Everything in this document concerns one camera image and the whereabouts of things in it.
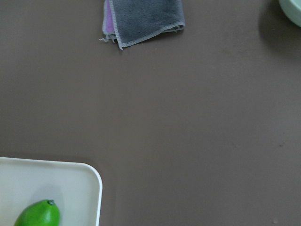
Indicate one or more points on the green ceramic bowl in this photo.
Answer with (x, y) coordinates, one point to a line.
(292, 9)

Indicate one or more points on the cream rabbit tray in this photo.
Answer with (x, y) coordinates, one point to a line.
(76, 189)

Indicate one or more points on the green lime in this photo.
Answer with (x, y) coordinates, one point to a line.
(42, 213)

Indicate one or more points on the grey folded cloth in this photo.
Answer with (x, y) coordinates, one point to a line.
(129, 22)

